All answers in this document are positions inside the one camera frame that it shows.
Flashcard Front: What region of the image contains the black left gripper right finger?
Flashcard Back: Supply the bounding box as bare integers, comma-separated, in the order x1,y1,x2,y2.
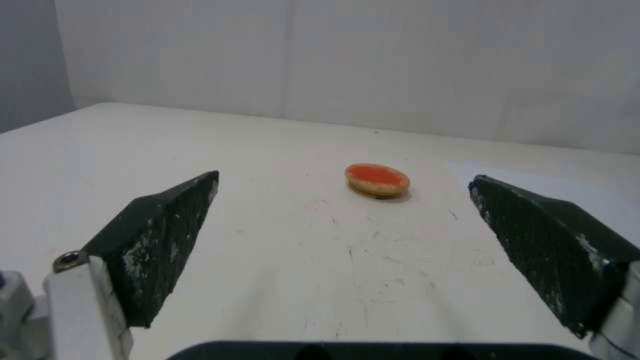
468,174,640,360

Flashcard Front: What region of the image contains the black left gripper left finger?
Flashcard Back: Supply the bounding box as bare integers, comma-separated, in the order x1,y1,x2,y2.
0,170,221,360

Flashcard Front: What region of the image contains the round red ink pad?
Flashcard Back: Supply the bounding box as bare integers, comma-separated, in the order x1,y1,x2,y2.
344,163,412,197

